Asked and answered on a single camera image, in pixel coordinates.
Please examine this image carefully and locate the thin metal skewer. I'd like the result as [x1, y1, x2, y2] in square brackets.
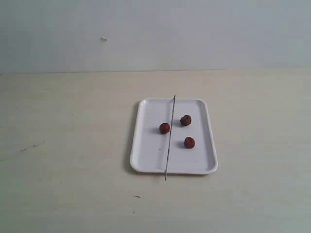
[164, 94, 176, 182]

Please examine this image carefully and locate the dark red fruit top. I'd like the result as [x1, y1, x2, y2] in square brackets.
[180, 115, 192, 126]

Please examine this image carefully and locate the white rectangular plastic tray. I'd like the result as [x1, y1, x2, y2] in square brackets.
[130, 98, 218, 175]

